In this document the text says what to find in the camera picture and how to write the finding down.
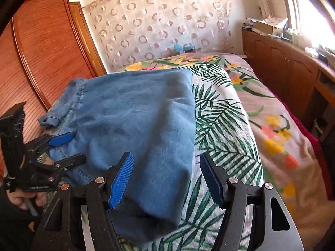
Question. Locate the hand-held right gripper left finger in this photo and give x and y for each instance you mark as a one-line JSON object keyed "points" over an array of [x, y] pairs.
{"points": [[121, 180]]}

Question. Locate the blue bag in box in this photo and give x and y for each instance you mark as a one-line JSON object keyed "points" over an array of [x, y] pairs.
{"points": [[183, 49]]}

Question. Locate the sheer circle-print curtain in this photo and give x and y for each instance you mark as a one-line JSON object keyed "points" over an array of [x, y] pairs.
{"points": [[157, 23]]}

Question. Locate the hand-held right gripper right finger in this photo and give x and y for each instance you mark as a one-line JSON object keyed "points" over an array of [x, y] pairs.
{"points": [[213, 181]]}

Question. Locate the cardboard box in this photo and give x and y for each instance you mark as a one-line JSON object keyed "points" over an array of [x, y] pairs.
{"points": [[268, 28]]}

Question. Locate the leaf-print bed sheet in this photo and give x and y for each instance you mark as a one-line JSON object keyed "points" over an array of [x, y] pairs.
{"points": [[222, 125]]}

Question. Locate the floral blanket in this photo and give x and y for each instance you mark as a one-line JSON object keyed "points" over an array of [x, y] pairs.
{"points": [[277, 136]]}

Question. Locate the person's left hand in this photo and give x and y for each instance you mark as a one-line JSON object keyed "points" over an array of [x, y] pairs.
{"points": [[26, 201]]}

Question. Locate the dark red blanket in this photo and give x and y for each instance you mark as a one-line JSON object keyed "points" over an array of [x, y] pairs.
{"points": [[314, 146]]}

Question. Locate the window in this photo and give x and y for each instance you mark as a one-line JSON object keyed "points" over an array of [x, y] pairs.
{"points": [[311, 7]]}

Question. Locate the wooden wardrobe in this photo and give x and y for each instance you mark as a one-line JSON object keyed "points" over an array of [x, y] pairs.
{"points": [[44, 44]]}

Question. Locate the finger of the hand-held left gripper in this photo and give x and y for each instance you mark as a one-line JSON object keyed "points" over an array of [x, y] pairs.
{"points": [[61, 139], [70, 160]]}

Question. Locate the blue denim pants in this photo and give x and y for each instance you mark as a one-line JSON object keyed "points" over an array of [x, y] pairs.
{"points": [[136, 109]]}

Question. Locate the wooden window cabinet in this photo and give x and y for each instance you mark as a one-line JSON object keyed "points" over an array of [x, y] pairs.
{"points": [[282, 65]]}

